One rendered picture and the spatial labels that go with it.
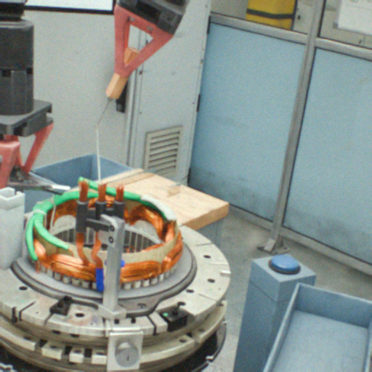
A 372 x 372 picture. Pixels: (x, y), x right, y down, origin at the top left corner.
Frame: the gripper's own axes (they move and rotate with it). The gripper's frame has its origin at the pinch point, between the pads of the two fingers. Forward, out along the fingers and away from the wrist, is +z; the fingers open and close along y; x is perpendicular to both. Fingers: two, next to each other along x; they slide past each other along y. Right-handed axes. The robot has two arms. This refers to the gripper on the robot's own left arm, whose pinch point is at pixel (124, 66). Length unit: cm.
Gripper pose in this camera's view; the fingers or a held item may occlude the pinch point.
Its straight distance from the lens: 79.2
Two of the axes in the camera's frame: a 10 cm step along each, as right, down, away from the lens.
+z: -4.4, 7.9, 4.2
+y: -1.0, 4.2, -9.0
